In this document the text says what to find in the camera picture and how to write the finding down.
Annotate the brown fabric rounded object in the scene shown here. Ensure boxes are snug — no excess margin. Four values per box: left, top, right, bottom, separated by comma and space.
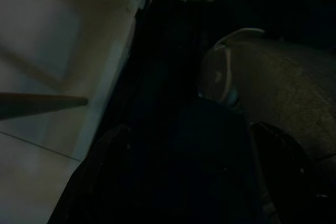
198, 27, 336, 164

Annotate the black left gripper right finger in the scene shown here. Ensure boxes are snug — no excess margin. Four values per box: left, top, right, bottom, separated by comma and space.
249, 121, 331, 224

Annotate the light wood table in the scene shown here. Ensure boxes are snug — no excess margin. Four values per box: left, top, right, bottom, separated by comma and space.
0, 92, 89, 121

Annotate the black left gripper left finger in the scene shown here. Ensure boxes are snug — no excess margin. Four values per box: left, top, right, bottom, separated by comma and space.
48, 124, 137, 224

